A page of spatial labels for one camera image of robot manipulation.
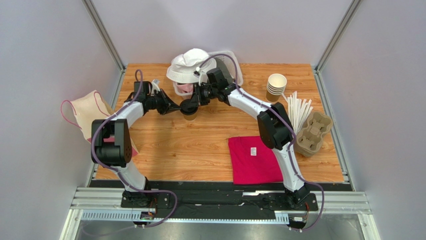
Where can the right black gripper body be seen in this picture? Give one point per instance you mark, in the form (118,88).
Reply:
(201,94)

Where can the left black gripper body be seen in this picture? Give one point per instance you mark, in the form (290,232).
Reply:
(158,102)

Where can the black coffee cup lid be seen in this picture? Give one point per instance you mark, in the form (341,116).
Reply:
(186,112)

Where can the brown paper coffee cup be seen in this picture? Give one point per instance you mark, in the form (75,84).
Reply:
(190,117)

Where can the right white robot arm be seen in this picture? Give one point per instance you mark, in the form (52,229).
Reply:
(275,129)

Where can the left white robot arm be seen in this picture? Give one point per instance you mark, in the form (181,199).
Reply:
(111,144)

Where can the pink cloth in basket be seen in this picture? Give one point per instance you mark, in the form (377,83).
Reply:
(186,88)

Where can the white plastic basket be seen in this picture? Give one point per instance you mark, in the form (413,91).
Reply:
(231,62)

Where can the olive green folded garment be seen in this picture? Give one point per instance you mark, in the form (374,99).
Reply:
(223,67)

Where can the white bucket hat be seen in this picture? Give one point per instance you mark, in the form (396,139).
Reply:
(183,67)

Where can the stack of paper cups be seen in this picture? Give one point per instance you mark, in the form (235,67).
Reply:
(276,85)

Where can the folded red t-shirt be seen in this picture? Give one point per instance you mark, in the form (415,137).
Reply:
(252,162)

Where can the bundle of white straws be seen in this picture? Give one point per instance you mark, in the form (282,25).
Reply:
(299,110)

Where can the cardboard cup carrier tray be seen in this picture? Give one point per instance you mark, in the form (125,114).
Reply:
(310,138)

